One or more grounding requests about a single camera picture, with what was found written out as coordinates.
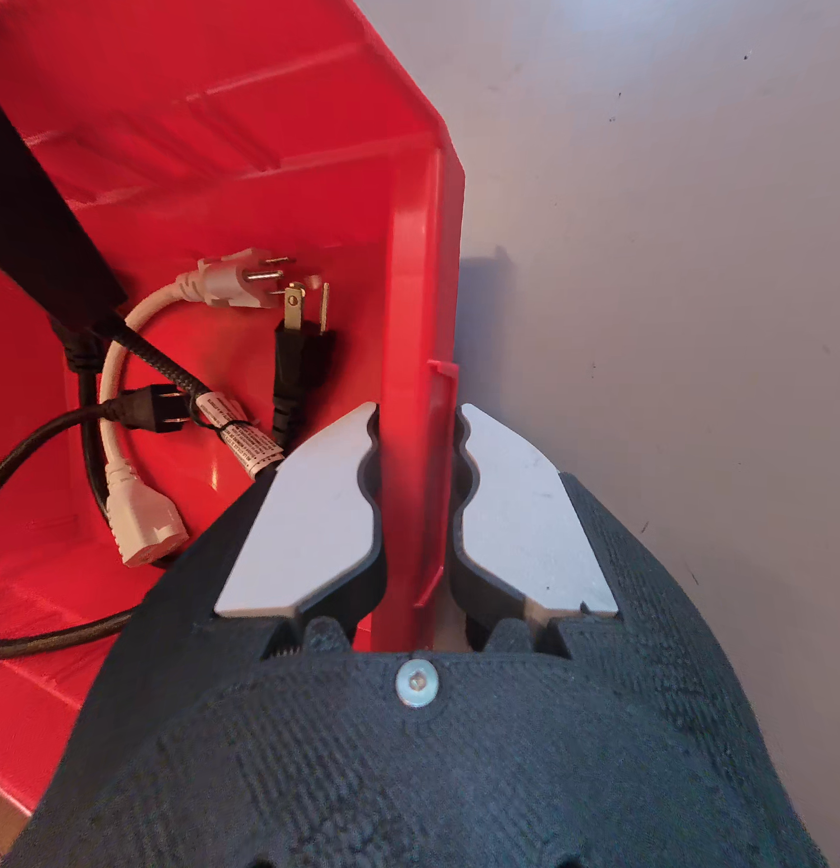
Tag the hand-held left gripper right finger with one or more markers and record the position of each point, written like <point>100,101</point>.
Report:
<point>528,536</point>

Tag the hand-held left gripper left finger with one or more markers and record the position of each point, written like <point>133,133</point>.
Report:
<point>304,536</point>

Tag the black power strip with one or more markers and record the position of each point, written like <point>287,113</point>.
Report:
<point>40,224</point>

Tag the red plastic bin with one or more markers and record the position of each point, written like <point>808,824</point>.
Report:
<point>223,102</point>

